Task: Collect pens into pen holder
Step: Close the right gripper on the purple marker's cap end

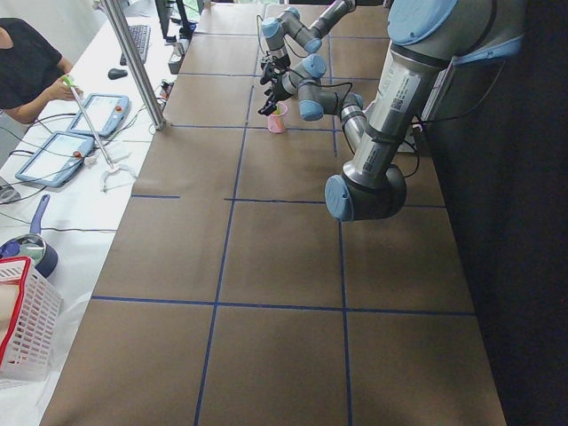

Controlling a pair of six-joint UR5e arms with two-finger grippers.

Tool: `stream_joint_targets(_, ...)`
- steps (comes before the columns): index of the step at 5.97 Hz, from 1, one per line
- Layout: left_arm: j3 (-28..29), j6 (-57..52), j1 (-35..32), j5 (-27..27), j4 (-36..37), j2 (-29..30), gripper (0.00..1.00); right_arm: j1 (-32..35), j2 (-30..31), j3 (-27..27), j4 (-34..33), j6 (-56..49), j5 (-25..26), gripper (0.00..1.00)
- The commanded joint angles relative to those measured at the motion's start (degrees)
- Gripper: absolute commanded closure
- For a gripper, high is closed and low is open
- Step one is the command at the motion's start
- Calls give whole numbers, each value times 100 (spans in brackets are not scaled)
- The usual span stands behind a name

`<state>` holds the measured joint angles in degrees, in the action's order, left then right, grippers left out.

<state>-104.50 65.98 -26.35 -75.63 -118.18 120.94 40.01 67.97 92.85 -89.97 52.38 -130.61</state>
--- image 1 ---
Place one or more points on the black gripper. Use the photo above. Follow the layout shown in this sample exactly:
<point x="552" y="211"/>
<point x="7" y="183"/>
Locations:
<point x="269" y="67"/>
<point x="278" y="90"/>

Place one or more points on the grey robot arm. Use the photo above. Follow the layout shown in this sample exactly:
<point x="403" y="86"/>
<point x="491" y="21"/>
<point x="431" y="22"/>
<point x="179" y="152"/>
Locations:
<point x="288" y="23"/>
<point x="426" y="37"/>

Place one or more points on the pink mesh pen holder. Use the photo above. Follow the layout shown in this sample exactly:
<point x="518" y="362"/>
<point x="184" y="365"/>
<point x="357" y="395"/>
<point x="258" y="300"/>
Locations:
<point x="275" y="123"/>

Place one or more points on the black monitor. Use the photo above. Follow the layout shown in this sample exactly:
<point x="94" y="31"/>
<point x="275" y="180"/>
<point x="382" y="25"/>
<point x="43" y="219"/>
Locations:
<point x="172" y="11"/>

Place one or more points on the black keyboard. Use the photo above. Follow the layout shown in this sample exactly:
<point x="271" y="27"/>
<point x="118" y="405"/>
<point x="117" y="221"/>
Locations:
<point x="140" y="35"/>

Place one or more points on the black computer mouse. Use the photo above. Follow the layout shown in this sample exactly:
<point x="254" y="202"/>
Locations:
<point x="116" y="73"/>

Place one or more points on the right teach pendant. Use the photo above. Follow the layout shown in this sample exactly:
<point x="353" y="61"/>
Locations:
<point x="107" y="112"/>

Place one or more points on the teach pendant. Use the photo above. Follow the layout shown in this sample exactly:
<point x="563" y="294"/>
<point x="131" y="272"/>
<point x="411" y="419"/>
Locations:
<point x="56" y="160"/>
<point x="107" y="112"/>

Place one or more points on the left teach pendant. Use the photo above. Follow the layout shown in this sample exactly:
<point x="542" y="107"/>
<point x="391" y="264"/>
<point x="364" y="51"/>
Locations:
<point x="56" y="160"/>

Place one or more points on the person in black shirt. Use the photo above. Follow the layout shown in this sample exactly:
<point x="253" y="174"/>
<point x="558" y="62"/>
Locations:
<point x="32" y="72"/>

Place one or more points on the dark blue saucepan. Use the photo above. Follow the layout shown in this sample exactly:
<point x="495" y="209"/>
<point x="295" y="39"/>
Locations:
<point x="44" y="257"/>

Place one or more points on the white plastic basket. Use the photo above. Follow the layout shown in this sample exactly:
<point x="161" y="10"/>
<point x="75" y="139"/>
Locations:
<point x="30" y="307"/>

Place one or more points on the green handled reach grabber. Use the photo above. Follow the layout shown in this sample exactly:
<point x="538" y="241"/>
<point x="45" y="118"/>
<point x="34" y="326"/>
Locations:
<point x="113" y="169"/>

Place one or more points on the aluminium frame post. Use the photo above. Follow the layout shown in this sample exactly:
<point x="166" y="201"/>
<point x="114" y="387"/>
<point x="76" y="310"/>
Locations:
<point x="120" y="26"/>

